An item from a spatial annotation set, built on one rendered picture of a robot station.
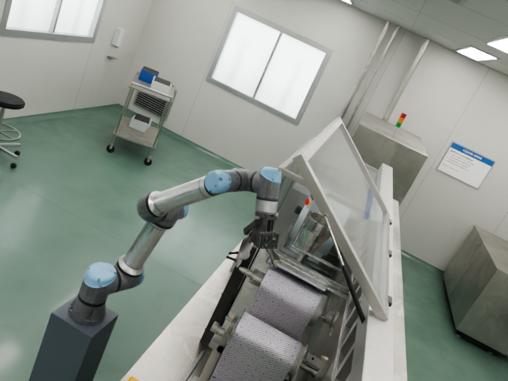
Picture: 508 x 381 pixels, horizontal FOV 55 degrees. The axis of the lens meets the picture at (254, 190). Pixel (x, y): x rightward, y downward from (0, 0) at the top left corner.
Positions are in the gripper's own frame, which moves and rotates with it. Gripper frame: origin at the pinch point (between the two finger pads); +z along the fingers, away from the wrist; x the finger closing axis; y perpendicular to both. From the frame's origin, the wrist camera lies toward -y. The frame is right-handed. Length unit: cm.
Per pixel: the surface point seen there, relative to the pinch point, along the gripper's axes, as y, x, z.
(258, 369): 1.9, 5.7, 36.8
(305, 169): 29.7, -3.9, -37.2
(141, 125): -498, 65, -48
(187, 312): -66, 1, 41
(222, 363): -7.1, -4.6, 38.3
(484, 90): -309, 462, -151
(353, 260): 37.2, 11.9, -13.0
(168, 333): -51, -12, 45
